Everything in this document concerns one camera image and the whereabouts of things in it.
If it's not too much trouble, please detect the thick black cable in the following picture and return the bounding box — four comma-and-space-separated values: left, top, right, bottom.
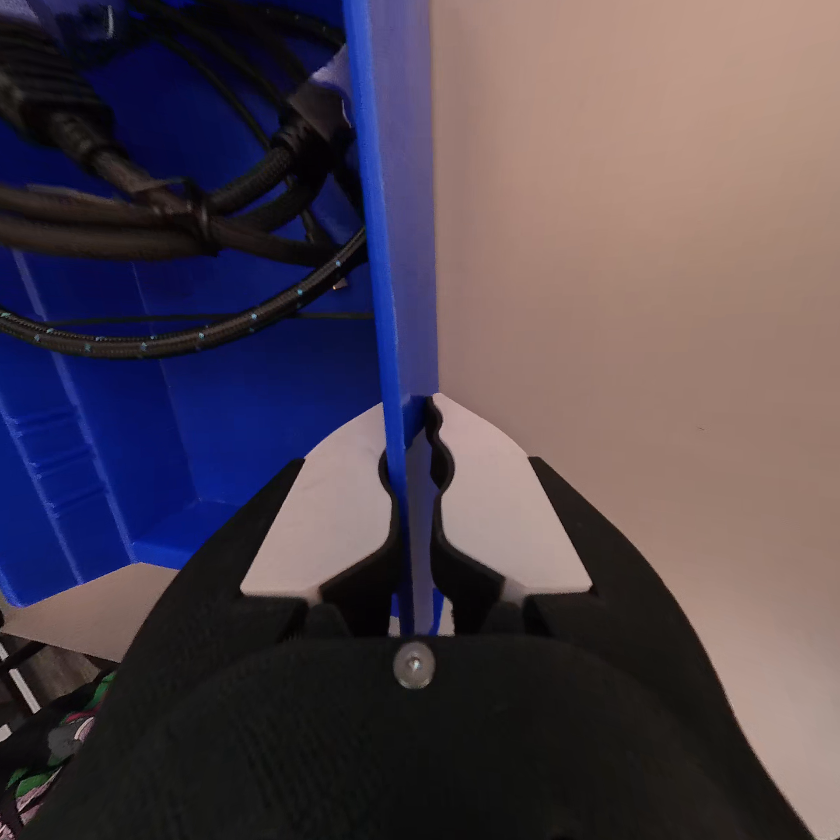
0, 13, 368, 266

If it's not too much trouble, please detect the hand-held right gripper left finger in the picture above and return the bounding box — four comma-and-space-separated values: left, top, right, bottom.
240, 402, 403, 636

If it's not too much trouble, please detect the floral patterned clothing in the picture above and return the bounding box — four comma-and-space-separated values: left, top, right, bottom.
0, 669, 120, 837

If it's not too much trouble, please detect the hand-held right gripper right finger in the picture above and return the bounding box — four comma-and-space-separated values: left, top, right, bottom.
425, 392, 595, 636

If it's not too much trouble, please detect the black braided hdmi cable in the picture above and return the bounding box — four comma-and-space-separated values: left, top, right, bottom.
0, 226, 368, 361

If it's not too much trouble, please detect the blue storage bin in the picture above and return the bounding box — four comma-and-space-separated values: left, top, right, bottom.
0, 0, 439, 637

